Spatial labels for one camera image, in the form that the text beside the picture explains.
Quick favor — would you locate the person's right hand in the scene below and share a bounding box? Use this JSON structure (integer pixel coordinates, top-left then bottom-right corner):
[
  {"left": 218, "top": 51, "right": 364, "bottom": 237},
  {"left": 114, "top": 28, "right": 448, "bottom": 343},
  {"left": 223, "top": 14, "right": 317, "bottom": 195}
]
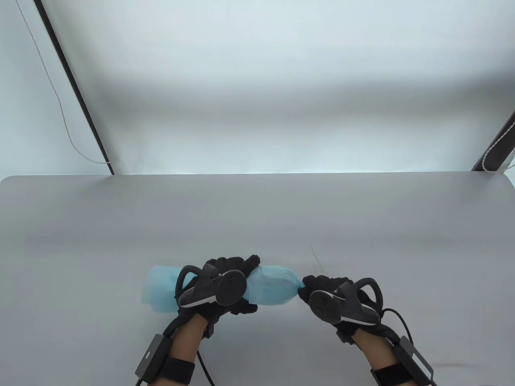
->
[{"left": 298, "top": 275, "right": 387, "bottom": 335}]

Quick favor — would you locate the thin white cord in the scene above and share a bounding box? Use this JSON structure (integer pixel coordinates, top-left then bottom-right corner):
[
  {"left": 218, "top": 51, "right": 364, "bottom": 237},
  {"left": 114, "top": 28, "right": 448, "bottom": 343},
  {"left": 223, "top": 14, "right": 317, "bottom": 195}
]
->
[{"left": 16, "top": 0, "right": 111, "bottom": 164}]

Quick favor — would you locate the black frame pole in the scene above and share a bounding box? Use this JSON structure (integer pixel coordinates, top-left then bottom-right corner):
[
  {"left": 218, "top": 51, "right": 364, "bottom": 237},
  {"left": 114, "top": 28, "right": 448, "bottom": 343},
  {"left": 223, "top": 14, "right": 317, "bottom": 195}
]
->
[
  {"left": 471, "top": 109, "right": 515, "bottom": 172},
  {"left": 33, "top": 0, "right": 115, "bottom": 175}
]

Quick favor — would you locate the person's right forearm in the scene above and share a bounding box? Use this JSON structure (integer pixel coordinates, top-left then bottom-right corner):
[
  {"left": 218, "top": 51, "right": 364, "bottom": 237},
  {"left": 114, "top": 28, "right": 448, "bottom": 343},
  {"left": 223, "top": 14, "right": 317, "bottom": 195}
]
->
[{"left": 354, "top": 327, "right": 428, "bottom": 386}]

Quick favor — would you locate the black forearm strap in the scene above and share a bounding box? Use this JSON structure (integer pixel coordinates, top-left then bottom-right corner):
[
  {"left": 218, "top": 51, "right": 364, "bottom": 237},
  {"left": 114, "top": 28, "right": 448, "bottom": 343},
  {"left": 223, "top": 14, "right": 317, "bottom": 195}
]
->
[
  {"left": 370, "top": 365, "right": 407, "bottom": 386},
  {"left": 161, "top": 357, "right": 197, "bottom": 385}
]

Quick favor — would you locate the black and white controller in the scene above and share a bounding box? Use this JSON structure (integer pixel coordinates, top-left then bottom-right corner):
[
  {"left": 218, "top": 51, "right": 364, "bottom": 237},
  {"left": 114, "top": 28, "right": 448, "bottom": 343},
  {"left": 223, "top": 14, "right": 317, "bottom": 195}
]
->
[
  {"left": 309, "top": 277, "right": 382, "bottom": 326},
  {"left": 175, "top": 263, "right": 247, "bottom": 310}
]

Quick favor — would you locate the black cable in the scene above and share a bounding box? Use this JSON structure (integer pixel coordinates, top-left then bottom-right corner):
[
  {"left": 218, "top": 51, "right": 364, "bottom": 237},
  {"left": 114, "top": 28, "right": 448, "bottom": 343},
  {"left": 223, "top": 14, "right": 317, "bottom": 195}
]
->
[
  {"left": 196, "top": 349, "right": 216, "bottom": 386},
  {"left": 380, "top": 307, "right": 413, "bottom": 343}
]

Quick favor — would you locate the white beaded cord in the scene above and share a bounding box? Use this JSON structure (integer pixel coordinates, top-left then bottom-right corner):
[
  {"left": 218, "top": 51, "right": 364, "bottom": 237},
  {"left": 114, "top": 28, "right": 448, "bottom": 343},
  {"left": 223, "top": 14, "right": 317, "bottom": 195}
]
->
[{"left": 480, "top": 119, "right": 515, "bottom": 174}]

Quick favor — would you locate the black sensor box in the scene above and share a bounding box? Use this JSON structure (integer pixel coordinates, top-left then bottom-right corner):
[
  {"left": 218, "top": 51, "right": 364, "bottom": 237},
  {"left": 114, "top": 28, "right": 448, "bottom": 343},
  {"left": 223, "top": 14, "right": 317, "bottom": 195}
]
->
[
  {"left": 134, "top": 333, "right": 174, "bottom": 383},
  {"left": 392, "top": 337, "right": 435, "bottom": 383}
]

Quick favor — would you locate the person's left hand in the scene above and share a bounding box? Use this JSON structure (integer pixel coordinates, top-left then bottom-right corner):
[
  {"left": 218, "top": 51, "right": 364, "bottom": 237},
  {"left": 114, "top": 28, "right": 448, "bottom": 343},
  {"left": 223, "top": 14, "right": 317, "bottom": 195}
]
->
[{"left": 174, "top": 254, "right": 262, "bottom": 322}]

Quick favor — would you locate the light blue gift wrapping paper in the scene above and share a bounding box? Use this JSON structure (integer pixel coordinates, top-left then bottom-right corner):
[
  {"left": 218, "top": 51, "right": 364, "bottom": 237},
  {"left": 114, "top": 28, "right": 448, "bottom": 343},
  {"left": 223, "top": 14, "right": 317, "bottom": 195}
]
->
[{"left": 141, "top": 264, "right": 307, "bottom": 314}]

